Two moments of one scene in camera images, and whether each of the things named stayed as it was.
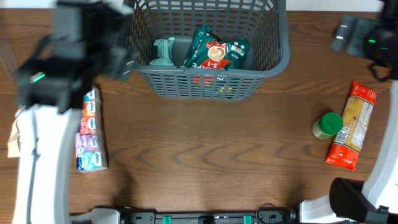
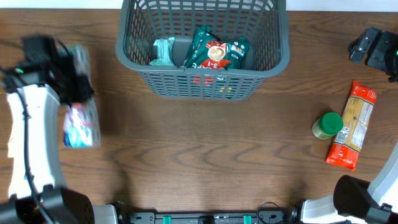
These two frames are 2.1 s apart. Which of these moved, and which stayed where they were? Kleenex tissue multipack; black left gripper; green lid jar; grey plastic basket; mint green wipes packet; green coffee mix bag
Moved: Kleenex tissue multipack; black left gripper
Stayed: green lid jar; mint green wipes packet; grey plastic basket; green coffee mix bag
